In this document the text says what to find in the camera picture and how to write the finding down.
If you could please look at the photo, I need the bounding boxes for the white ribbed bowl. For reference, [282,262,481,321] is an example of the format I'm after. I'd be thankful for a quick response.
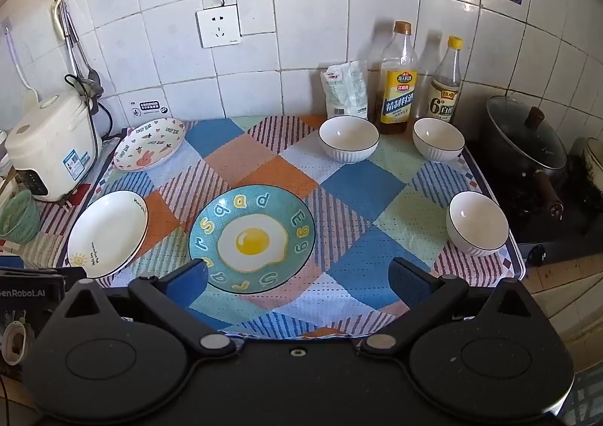
[413,117,466,163]
[318,115,380,163]
[446,191,510,257]

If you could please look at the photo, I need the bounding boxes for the glass wok lid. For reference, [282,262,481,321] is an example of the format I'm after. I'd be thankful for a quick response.
[486,96,567,170]

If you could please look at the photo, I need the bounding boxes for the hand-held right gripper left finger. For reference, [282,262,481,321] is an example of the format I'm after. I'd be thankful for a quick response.
[63,259,236,362]

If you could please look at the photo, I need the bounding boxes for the black rice cooker cord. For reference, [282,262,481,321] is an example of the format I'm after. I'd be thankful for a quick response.
[63,74,115,140]

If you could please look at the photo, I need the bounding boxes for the small white wall sticker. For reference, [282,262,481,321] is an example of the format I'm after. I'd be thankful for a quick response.
[129,98,169,118]

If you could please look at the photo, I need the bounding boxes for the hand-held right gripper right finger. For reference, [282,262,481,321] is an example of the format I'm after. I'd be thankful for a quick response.
[360,258,538,357]

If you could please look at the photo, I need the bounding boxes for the pink bunny print plate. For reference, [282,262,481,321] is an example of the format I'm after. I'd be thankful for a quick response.
[113,117,187,172]

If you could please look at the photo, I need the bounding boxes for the white wall socket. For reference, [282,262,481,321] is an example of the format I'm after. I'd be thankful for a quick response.
[196,4,242,49]

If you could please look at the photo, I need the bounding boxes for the green plastic basket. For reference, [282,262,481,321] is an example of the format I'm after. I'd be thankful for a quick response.
[0,190,41,244]

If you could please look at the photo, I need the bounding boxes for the black gas stove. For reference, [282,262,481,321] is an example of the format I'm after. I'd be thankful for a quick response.
[481,138,603,267]

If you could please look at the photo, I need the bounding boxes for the hanging kitchen utensils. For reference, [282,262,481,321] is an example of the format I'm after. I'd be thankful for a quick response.
[60,6,103,90]

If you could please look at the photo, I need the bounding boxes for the clear vinegar bottle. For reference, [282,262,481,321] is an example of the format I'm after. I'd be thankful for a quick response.
[428,36,463,124]

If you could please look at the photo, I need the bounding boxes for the patchwork checked tablecloth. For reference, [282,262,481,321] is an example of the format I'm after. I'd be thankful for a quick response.
[35,114,528,343]

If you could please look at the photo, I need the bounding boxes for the black wok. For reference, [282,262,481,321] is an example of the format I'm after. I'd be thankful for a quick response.
[481,98,569,220]

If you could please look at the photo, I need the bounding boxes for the cooking wine bottle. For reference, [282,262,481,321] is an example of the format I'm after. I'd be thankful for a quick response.
[374,21,419,135]

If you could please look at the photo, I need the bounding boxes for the white rice cooker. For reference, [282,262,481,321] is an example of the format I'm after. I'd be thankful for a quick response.
[5,89,103,203]

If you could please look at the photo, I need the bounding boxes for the white seasoning bag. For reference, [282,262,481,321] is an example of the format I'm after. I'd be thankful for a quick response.
[321,61,369,118]

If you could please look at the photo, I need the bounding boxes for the teal fried egg plate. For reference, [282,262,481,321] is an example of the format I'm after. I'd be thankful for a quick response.
[188,185,315,294]

